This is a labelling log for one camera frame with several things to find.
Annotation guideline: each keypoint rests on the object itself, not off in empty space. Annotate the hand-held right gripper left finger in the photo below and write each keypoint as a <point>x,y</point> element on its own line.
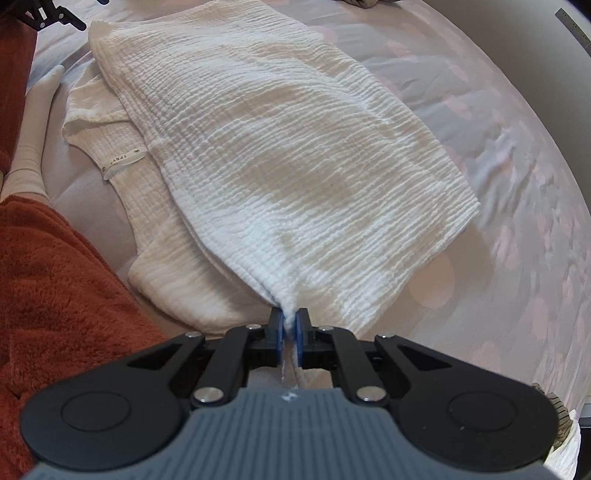
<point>277,336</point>

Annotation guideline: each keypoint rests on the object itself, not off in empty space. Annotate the white crinkled shirt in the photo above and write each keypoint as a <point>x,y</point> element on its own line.
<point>286,152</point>

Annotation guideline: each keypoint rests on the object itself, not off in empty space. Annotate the grey metal strip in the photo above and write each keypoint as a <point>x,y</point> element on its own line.
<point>568,24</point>

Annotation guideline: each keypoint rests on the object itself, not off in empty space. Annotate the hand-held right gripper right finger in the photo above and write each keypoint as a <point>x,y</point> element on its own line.
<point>301,336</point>

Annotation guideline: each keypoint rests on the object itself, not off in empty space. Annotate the rust orange fleece blanket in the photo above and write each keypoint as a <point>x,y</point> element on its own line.
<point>64,300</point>

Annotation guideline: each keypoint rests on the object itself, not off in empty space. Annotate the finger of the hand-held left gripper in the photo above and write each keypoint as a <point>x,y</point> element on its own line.
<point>60,14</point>

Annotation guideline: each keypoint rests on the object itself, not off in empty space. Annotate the striped cloth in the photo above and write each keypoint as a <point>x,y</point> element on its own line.
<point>561,415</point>

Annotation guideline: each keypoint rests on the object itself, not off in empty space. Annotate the white ribbed sock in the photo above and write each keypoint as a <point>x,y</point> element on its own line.
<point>32,134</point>

